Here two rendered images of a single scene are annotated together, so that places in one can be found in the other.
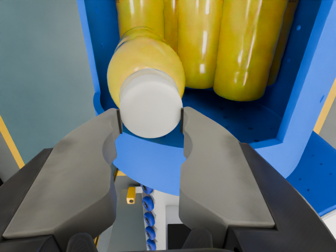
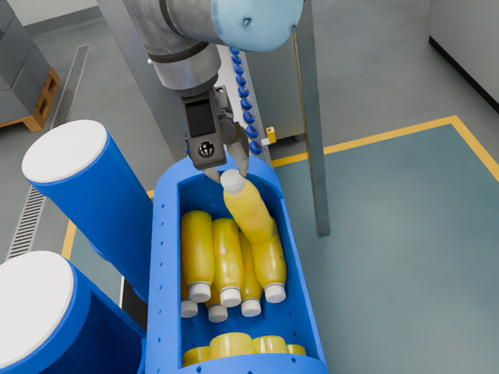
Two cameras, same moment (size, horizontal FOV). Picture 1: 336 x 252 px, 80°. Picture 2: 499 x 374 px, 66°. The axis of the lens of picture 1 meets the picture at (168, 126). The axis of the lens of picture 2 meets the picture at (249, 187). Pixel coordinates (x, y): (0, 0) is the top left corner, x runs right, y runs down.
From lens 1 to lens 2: 0.56 m
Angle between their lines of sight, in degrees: 12
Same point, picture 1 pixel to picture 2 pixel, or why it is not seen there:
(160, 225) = (237, 112)
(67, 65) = (422, 280)
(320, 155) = (95, 215)
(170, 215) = not seen: hidden behind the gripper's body
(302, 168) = (111, 198)
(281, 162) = (173, 176)
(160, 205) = not seen: hidden behind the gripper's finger
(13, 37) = not seen: outside the picture
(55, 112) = (427, 214)
